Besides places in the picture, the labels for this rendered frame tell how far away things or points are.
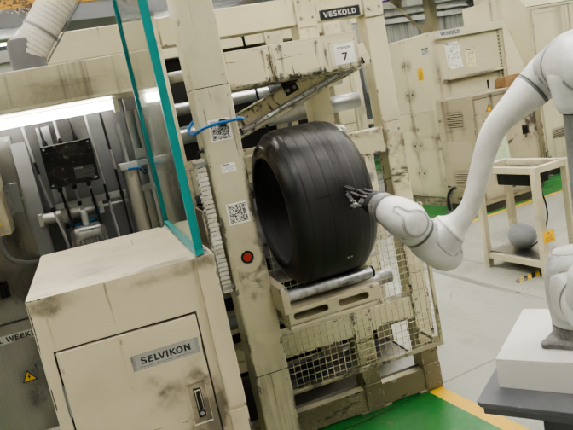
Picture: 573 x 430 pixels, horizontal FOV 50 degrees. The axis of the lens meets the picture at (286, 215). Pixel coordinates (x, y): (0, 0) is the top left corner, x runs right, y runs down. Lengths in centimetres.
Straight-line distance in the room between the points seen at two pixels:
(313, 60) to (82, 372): 156
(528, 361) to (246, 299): 94
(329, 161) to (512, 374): 86
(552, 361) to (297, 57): 142
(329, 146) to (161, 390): 104
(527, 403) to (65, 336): 120
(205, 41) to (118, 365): 114
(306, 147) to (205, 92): 38
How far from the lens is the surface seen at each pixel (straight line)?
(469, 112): 677
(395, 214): 167
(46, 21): 238
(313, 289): 219
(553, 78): 158
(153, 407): 146
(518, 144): 719
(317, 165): 205
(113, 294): 137
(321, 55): 252
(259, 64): 243
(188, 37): 212
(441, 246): 176
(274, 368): 231
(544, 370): 188
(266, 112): 257
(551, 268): 185
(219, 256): 216
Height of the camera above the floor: 156
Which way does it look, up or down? 10 degrees down
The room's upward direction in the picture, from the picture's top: 11 degrees counter-clockwise
